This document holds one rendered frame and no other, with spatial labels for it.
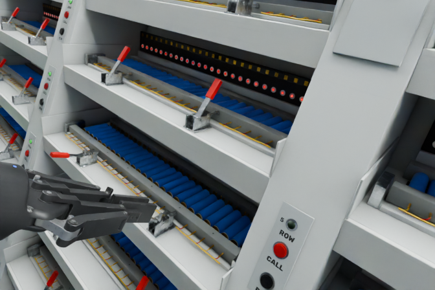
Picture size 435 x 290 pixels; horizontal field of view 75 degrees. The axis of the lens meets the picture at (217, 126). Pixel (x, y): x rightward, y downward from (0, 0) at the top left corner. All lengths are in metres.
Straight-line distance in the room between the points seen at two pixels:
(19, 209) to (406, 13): 0.42
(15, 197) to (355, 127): 0.34
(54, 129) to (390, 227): 0.76
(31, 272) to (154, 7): 0.76
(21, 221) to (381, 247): 0.35
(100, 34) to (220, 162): 0.54
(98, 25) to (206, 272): 0.64
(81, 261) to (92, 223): 0.39
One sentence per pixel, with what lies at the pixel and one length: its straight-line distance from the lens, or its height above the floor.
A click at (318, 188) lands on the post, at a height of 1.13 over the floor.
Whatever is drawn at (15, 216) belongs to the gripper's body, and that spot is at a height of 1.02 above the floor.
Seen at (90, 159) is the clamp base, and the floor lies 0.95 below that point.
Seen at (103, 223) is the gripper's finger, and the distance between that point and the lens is 0.37.
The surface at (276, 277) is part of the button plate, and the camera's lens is 0.39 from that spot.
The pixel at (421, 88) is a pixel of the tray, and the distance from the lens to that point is 0.35.
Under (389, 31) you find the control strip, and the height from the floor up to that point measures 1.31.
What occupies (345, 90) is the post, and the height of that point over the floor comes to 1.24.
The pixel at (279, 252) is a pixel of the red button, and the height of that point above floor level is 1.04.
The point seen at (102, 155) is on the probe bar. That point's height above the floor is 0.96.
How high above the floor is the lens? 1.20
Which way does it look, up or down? 8 degrees down
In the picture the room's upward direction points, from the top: 21 degrees clockwise
